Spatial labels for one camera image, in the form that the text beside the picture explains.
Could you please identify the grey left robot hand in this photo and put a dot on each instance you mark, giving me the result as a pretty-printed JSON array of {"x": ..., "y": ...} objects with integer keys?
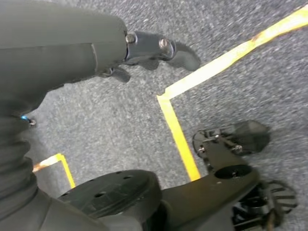
[{"x": 60, "y": 47}]

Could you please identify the black robot body part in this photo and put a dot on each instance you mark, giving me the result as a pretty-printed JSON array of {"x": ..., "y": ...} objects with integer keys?
[{"x": 217, "y": 191}]

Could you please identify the yellow floor tape line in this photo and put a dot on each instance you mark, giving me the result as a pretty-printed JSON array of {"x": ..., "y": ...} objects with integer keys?
[{"x": 66, "y": 169}]

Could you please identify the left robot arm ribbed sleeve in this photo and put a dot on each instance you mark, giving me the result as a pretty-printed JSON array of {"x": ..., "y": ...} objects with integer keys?
[{"x": 12, "y": 159}]

